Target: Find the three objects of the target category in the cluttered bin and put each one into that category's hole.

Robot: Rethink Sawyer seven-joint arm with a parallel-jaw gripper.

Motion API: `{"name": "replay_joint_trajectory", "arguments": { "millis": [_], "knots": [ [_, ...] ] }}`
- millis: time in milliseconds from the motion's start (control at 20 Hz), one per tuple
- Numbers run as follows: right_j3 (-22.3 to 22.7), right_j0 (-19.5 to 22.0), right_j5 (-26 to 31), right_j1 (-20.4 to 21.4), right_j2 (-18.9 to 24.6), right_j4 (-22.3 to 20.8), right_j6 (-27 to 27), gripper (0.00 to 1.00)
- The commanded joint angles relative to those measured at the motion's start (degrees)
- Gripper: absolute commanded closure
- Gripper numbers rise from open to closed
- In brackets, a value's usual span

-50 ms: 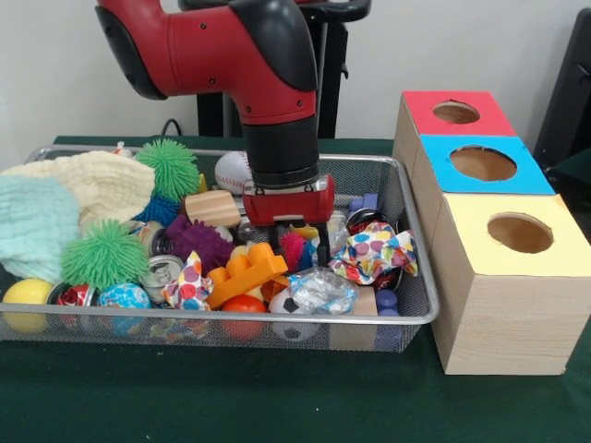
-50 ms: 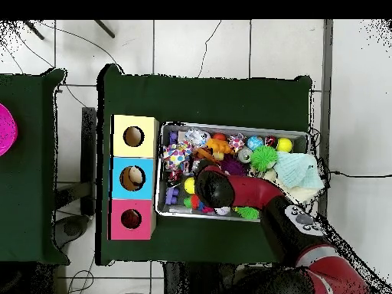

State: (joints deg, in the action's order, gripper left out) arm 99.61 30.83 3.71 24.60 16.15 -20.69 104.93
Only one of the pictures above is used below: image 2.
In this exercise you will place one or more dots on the purple spiky ball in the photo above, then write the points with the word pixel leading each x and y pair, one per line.
pixel 232 167

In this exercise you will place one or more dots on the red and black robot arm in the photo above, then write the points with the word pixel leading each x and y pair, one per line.
pixel 260 193

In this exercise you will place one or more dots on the mint green muslin cloth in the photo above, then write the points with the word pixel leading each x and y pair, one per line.
pixel 294 170

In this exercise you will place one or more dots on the orange plastic building block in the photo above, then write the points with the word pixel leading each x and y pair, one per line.
pixel 219 145

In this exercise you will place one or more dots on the blue globe print ball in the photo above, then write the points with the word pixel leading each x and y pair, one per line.
pixel 254 142

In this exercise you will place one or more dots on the yellow tennis-style ball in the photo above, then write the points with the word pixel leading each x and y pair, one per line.
pixel 189 185

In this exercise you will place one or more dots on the black upright panel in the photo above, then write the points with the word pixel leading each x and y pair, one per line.
pixel 88 153

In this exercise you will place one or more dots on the wooden box with three holes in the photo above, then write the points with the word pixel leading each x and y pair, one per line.
pixel 147 190

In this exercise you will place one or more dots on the cream muslin cloth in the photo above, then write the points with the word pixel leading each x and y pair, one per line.
pixel 301 193

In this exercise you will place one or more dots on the green spiky rubber ball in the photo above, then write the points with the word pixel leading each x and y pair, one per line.
pixel 248 212
pixel 263 157

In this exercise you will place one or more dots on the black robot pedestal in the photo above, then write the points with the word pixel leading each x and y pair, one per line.
pixel 190 281

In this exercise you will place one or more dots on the dark green table cloth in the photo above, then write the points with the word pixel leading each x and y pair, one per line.
pixel 199 101

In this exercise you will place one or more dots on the smooth yellow ball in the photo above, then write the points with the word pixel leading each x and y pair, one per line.
pixel 284 145

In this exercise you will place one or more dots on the black tripod leg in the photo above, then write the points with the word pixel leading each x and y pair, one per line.
pixel 33 30
pixel 104 29

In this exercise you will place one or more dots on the pink plastic bowl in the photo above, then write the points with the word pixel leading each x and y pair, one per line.
pixel 7 131

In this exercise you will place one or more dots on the orange striped tiger plush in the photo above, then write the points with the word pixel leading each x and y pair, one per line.
pixel 131 219

